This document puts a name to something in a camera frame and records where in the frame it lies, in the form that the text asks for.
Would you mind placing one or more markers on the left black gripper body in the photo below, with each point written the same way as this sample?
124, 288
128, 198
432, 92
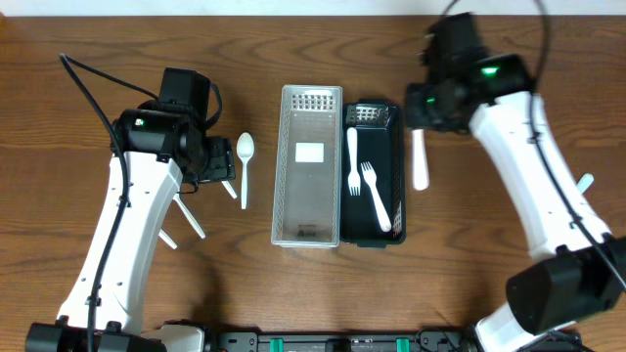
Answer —
221, 159

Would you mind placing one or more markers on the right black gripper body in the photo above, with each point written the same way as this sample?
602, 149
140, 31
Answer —
421, 112

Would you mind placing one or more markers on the white plastic spoon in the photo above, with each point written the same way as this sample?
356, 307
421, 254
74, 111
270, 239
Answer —
167, 239
189, 216
245, 152
229, 188

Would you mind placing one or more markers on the pink plastic spoon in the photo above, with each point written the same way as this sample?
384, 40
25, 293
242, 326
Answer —
420, 167

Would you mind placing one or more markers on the white plastic fork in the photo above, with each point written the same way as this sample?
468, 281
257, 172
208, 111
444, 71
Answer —
370, 177

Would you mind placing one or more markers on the mint green plastic fork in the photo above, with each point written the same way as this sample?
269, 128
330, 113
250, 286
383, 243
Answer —
585, 182

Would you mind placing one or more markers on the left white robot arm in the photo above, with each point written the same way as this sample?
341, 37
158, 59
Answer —
154, 154

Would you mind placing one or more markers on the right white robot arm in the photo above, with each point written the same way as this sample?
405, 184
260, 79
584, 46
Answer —
578, 268

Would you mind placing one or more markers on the clear plastic mesh basket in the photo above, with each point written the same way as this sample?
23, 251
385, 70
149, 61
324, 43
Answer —
308, 171

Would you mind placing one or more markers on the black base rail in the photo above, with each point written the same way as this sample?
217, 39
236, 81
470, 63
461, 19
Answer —
428, 340

